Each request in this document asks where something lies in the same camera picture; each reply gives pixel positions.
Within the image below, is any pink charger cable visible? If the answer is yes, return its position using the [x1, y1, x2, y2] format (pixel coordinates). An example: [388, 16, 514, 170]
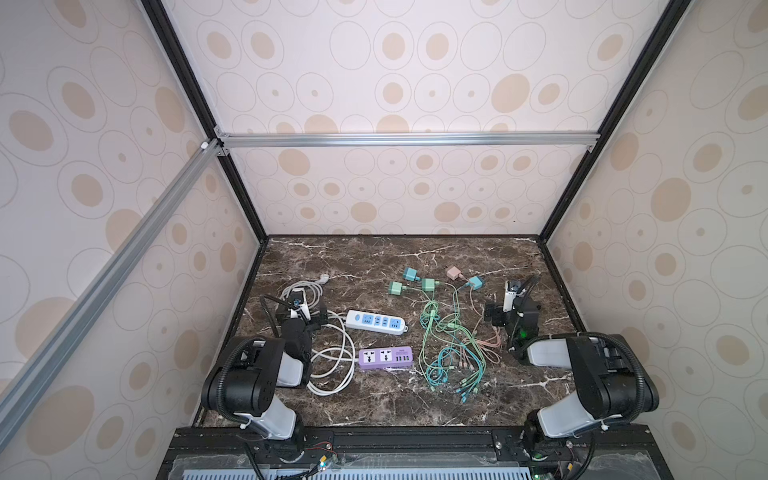
[455, 278, 505, 367]

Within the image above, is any white blue power strip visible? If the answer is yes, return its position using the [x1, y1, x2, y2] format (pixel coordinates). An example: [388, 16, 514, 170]
[345, 310, 408, 336]

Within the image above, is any pink charger plug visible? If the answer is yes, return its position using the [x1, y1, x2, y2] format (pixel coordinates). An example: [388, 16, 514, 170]
[446, 266, 463, 280]

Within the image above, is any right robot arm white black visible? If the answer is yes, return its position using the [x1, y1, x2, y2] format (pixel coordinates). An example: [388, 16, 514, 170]
[483, 291, 660, 452]

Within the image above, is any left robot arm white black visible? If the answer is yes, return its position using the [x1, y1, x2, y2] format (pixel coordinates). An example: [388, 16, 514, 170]
[200, 301, 328, 441]

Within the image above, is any teal charger plug right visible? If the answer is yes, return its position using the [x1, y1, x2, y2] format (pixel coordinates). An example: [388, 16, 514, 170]
[467, 276, 484, 291]

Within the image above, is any teal charger plug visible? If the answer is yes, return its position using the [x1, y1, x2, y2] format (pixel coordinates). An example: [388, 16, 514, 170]
[467, 276, 484, 291]
[403, 267, 421, 281]

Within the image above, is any green charger plug middle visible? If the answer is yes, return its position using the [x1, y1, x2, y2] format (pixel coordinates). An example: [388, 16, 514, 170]
[421, 278, 437, 293]

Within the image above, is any green charger plug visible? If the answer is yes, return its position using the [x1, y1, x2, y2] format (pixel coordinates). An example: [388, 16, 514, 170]
[388, 281, 406, 296]
[421, 278, 437, 293]

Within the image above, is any green charger plug left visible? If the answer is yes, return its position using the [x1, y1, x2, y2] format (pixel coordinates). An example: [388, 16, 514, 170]
[388, 281, 406, 296]

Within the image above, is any teal charger plug far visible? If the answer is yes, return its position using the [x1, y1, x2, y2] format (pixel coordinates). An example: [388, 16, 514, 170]
[403, 267, 421, 281]

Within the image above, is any purple power strip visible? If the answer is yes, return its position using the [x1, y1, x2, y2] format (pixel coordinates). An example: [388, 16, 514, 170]
[358, 346, 414, 371]

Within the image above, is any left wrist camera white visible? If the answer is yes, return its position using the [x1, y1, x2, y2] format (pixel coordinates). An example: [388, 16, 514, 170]
[289, 288, 311, 322]

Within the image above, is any white power cord coil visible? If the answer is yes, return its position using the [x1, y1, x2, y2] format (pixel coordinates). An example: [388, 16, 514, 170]
[275, 274, 357, 398]

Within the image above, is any green teal cable bundle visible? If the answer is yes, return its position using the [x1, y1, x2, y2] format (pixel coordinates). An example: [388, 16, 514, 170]
[416, 287, 488, 404]

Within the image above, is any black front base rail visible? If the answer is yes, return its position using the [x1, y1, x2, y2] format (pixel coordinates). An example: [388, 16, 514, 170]
[157, 425, 672, 479]

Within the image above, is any silver aluminium rail back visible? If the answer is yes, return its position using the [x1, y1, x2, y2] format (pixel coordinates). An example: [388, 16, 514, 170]
[222, 131, 600, 148]

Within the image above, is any silver aluminium rail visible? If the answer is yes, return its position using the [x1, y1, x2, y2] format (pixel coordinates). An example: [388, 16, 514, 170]
[222, 131, 600, 148]
[1, 139, 222, 449]

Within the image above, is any silver aluminium rail left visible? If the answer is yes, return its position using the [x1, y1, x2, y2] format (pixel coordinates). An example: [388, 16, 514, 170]
[1, 139, 222, 449]

